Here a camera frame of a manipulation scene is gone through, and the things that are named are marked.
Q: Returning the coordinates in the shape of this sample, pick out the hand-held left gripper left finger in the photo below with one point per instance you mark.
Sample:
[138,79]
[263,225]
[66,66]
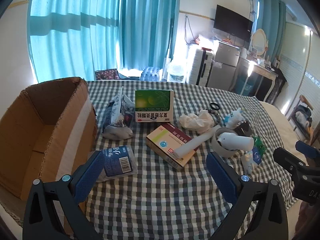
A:
[90,176]

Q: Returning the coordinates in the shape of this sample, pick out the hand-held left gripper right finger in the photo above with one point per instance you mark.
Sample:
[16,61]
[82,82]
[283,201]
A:
[222,177]

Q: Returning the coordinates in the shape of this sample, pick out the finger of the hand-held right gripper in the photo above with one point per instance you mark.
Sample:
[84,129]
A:
[307,148]
[286,158]

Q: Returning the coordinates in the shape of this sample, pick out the white blue plush toy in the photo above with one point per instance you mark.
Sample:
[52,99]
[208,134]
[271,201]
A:
[232,118]

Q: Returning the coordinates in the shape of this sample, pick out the brown cardboard box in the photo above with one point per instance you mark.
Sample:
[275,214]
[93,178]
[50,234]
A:
[30,120]

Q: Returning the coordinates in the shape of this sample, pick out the green medicine box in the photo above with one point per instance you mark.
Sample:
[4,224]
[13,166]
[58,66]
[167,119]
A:
[152,102]

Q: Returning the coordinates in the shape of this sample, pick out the person's right forearm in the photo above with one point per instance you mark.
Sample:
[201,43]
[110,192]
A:
[308,216]

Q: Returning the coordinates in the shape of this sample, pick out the checked desktop cloth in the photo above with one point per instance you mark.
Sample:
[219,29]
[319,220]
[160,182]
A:
[160,192]

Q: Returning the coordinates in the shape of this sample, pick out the grey tape roll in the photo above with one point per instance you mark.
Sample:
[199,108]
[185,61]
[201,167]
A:
[220,150]

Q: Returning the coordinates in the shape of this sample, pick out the green candy wrapper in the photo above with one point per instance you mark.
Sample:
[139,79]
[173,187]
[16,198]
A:
[258,145]

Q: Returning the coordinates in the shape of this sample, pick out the wooden chair rack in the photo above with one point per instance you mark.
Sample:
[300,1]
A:
[301,117]

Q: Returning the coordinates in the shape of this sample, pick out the blue tissue pack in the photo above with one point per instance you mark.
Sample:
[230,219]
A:
[117,160]

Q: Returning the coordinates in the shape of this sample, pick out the white bottle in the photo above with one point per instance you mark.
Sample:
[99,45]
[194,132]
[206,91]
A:
[237,141]

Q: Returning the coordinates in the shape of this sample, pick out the white tube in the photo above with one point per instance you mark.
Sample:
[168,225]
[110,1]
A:
[190,145]

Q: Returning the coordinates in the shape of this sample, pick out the black glossy object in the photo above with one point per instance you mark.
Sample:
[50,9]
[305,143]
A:
[245,128]

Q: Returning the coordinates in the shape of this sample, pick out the crumpled white tissue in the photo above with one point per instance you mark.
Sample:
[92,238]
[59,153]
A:
[195,121]

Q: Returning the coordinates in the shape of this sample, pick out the silver blue foil packet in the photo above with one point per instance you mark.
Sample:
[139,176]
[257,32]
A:
[117,120]

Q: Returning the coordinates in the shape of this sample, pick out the red beige medicine box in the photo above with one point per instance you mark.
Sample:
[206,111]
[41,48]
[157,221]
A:
[160,140]

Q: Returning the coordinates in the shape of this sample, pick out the white sliding wardrobe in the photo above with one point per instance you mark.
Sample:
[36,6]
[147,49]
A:
[295,65]

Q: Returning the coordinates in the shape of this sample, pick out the white dressing table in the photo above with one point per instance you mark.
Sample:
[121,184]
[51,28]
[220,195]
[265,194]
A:
[265,71]

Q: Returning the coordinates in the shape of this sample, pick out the floral fabric bag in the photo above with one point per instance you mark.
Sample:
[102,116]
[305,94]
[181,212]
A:
[106,74]

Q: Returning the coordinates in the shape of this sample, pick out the silver fridge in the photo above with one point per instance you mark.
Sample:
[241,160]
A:
[225,65]

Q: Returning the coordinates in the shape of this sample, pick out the white suitcase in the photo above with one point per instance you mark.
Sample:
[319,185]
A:
[198,65]

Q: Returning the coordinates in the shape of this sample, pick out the oval table mirror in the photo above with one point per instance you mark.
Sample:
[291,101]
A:
[258,42]

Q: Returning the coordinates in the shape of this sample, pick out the pack of water bottles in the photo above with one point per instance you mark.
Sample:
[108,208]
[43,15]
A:
[150,73]

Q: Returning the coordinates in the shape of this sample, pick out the narrow teal curtain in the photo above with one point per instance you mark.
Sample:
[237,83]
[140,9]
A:
[271,17]

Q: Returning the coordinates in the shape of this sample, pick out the teal window curtain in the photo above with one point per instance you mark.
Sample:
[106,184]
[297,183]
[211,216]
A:
[87,30]

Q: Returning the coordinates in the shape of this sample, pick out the black wall television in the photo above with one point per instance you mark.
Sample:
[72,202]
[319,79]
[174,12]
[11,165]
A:
[232,22]

